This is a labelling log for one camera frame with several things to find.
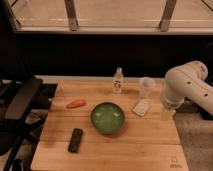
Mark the clear plastic bottle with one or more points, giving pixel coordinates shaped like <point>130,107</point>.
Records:
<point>118,81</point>

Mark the clear plastic cup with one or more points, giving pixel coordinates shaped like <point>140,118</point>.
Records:
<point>146,86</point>

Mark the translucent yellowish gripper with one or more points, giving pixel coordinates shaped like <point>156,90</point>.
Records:
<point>167,113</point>

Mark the right metal window strut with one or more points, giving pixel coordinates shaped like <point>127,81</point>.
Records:
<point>167,15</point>

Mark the orange red pepper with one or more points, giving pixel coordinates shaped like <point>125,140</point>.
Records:
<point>75,104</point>

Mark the metal window strut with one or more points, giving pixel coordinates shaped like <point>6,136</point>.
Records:
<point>167,15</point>
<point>71,14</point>

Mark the left metal window strut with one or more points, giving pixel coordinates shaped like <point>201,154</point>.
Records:
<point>71,14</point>

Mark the black office chair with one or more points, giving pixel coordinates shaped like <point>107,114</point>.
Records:
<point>13,126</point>

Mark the white sponge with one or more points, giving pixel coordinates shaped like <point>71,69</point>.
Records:
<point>141,108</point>

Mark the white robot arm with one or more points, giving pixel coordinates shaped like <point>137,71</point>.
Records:
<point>187,81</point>

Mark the black remote control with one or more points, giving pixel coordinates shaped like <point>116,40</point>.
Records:
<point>75,140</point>

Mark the green bowl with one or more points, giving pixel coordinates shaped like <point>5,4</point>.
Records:
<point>107,118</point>

